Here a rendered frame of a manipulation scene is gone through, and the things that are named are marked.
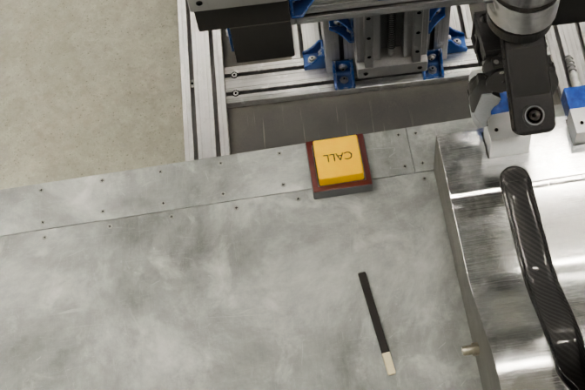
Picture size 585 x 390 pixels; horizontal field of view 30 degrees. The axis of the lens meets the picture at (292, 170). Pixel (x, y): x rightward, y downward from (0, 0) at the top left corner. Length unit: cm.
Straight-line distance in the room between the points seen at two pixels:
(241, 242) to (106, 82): 120
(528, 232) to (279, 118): 96
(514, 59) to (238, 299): 47
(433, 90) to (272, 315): 96
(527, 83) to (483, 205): 21
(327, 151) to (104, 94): 119
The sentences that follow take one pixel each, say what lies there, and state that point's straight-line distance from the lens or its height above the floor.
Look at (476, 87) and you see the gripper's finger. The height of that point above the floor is 103.
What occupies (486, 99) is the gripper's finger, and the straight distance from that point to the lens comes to 130.
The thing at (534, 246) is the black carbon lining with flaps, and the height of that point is 88.
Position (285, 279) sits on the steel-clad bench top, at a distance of 141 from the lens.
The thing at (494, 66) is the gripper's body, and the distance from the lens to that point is 124.
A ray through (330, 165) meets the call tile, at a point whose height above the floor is 84.
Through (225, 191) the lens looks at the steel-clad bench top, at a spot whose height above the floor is 80.
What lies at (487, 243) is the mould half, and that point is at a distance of 134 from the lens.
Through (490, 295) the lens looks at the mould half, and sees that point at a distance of 131.
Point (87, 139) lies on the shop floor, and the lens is 252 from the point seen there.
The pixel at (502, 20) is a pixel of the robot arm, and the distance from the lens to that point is 118.
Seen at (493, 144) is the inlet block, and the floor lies 93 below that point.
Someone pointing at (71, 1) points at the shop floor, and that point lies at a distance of 275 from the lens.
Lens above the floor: 210
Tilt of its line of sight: 61 degrees down
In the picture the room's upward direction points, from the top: 9 degrees counter-clockwise
